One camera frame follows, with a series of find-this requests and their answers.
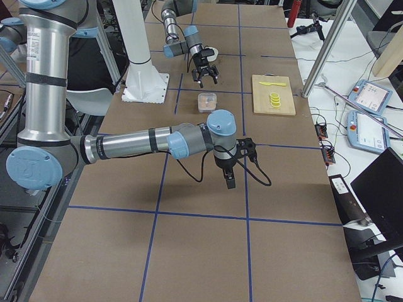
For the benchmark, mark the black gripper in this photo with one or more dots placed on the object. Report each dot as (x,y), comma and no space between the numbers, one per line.
(224,163)
(201,63)

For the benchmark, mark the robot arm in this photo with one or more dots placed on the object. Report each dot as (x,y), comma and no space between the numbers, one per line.
(45,153)
(179,31)

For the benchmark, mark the clear plastic egg box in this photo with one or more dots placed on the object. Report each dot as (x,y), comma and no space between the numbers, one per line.
(207,102)

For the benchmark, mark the white bowl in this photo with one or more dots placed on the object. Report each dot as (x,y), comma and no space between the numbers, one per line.
(213,57)

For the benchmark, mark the yellow plastic knife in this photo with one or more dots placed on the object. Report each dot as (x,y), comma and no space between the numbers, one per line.
(281,84)

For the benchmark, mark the wooden cutting board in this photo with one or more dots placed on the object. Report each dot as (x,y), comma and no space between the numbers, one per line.
(261,96)

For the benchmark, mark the red cylinder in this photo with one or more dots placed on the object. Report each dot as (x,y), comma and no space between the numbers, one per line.
(293,13)

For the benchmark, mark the white chair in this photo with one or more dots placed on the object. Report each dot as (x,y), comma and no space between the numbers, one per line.
(94,102)

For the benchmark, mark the reacher grabber stick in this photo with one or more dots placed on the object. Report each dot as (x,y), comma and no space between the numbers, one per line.
(361,110)

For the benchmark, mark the black tripod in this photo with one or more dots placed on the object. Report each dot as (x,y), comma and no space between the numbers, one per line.
(314,27)

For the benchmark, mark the blue teach pendant tablet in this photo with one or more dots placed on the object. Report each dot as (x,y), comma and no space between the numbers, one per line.
(366,134)

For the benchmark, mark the black laptop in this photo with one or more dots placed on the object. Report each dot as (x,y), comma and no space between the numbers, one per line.
(379,190)

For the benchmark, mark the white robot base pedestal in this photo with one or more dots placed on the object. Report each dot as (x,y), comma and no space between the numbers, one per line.
(144,83)

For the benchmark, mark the aluminium frame post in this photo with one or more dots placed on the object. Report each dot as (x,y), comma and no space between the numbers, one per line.
(346,8)

